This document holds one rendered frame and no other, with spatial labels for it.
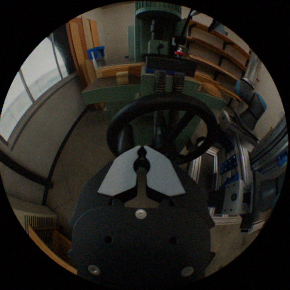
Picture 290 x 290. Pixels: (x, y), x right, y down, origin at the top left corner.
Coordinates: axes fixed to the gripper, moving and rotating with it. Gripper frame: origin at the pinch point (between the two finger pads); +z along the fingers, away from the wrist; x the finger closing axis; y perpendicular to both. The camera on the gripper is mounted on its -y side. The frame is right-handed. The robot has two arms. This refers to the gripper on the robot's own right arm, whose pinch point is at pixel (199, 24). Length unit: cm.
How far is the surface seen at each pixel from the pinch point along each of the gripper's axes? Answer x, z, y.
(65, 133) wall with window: -84, 157, -43
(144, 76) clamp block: -21.7, 17.3, 12.0
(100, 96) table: -27.8, 34.4, 3.0
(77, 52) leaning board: -15, 92, -141
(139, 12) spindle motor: -9.7, 7.0, -16.4
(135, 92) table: -17.8, 29.7, 9.7
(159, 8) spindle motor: -7.2, 2.5, -11.3
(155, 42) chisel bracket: -5.3, 17.0, -5.0
